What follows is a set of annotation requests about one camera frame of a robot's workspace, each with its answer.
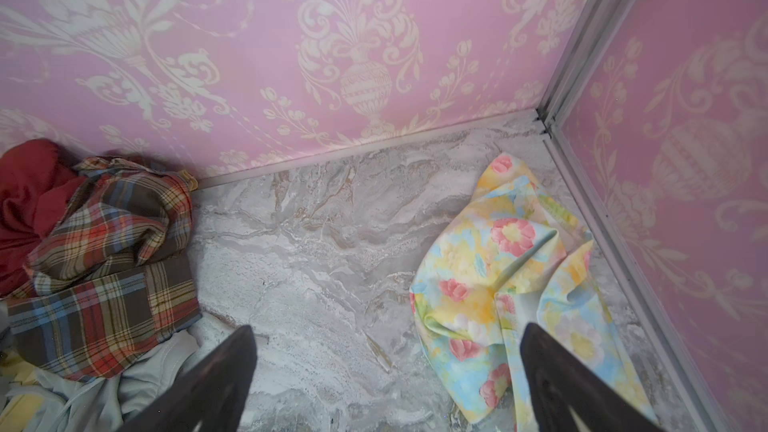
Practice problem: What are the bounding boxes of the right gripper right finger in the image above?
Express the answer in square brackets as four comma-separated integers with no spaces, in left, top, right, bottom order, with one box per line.
[520,323,660,431]

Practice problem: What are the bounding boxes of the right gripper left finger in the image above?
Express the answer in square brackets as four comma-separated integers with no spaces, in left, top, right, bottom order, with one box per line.
[120,325,258,432]

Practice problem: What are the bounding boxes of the floral pastel cloth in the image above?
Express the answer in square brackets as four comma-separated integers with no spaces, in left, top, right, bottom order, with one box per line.
[410,154,654,431]

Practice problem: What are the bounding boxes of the dark red cloth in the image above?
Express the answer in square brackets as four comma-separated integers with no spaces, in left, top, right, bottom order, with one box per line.
[1,139,84,297]

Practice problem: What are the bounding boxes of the grey cloth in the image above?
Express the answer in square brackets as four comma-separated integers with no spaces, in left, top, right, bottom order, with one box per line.
[1,304,199,431]

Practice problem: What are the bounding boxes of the plaid cloth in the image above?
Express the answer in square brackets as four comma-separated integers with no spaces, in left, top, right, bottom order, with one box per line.
[7,157,201,382]

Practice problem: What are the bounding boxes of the yellow cloth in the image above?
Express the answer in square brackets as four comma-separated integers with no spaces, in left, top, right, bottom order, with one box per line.
[1,350,43,431]

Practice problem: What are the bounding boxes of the right corner aluminium post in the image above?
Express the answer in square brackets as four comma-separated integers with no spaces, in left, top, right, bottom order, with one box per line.
[538,0,729,431]

